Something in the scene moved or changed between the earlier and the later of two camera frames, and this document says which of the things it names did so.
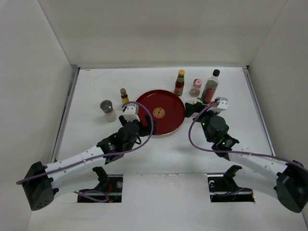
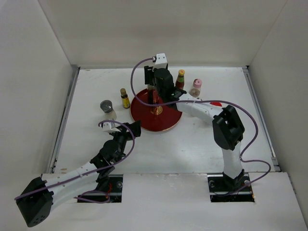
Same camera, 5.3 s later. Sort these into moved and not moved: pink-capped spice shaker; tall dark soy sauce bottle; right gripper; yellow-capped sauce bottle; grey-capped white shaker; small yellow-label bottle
Moved: right gripper; tall dark soy sauce bottle
Not moved: yellow-capped sauce bottle; grey-capped white shaker; small yellow-label bottle; pink-capped spice shaker
